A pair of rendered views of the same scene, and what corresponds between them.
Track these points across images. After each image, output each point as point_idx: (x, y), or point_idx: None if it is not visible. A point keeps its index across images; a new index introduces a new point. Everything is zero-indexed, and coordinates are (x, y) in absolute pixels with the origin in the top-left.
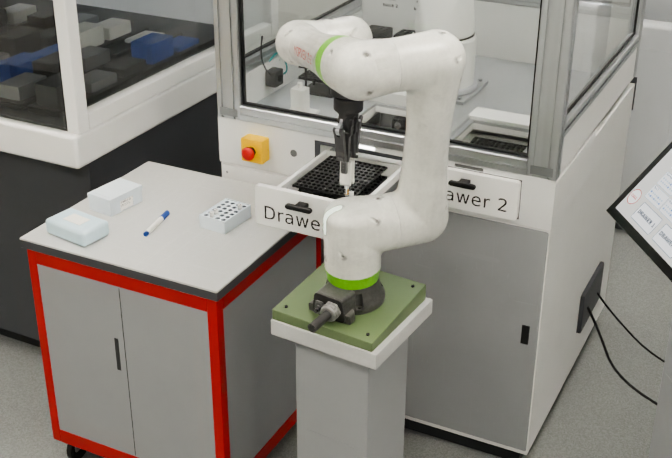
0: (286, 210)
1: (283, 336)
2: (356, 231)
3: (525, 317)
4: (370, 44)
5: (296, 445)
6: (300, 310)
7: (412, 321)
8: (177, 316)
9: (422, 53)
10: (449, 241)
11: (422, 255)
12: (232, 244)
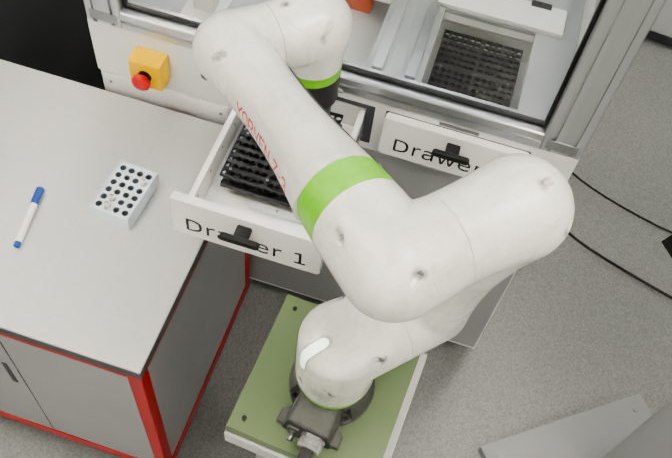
0: (218, 228)
1: (242, 447)
2: (353, 380)
3: None
4: (423, 245)
5: (228, 348)
6: (265, 424)
7: (409, 406)
8: (85, 369)
9: (513, 240)
10: (418, 190)
11: None
12: (143, 254)
